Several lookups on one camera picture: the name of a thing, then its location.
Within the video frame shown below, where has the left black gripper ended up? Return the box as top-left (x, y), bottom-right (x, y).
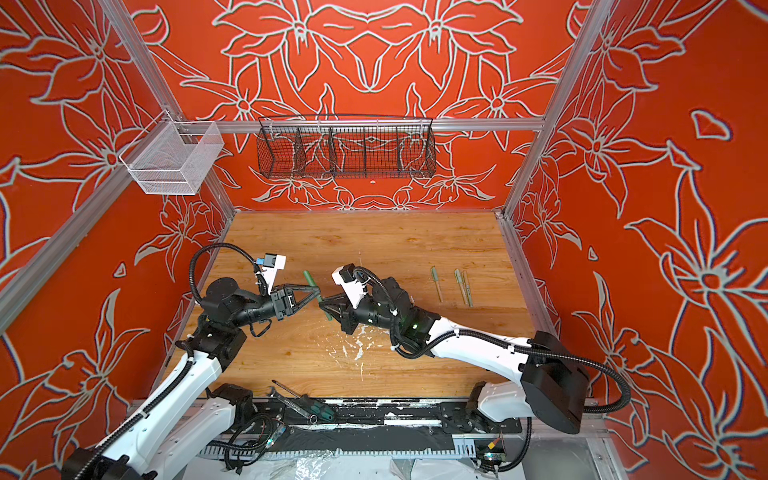
top-left (233, 284), bottom-right (320, 330)

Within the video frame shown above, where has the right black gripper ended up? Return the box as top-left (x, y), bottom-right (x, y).
top-left (315, 292), bottom-right (403, 339)

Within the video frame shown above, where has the dark green pen cap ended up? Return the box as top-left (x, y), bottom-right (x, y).
top-left (303, 270), bottom-right (320, 297)

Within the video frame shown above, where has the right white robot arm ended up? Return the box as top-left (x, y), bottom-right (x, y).
top-left (319, 264), bottom-right (632, 434)

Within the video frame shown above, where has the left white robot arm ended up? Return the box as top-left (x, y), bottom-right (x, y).
top-left (61, 254), bottom-right (320, 479)

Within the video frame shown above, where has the silver wrench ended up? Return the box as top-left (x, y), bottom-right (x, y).
top-left (269, 387), bottom-right (318, 425)

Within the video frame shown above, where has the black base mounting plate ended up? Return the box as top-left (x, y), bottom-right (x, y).
top-left (254, 397), bottom-right (525, 434)

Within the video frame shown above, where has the small green circuit board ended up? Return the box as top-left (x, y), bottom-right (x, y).
top-left (477, 440), bottom-right (507, 469)

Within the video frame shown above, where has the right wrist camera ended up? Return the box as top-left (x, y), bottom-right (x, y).
top-left (331, 264), bottom-right (367, 308)

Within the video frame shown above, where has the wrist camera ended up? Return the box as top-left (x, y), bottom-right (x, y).
top-left (331, 264), bottom-right (367, 308)
top-left (254, 253), bottom-right (287, 295)

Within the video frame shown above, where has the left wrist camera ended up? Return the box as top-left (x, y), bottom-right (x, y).
top-left (254, 253), bottom-right (287, 295)

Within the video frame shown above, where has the green handled screwdriver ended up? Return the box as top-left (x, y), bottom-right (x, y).
top-left (272, 380), bottom-right (337, 424)

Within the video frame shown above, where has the black wire mesh basket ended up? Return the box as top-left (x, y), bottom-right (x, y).
top-left (256, 116), bottom-right (437, 180)

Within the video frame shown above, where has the white slotted cable duct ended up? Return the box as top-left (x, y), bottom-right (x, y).
top-left (197, 437), bottom-right (481, 462)

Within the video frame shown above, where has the white wire mesh basket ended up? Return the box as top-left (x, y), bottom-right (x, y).
top-left (119, 121), bottom-right (224, 196)

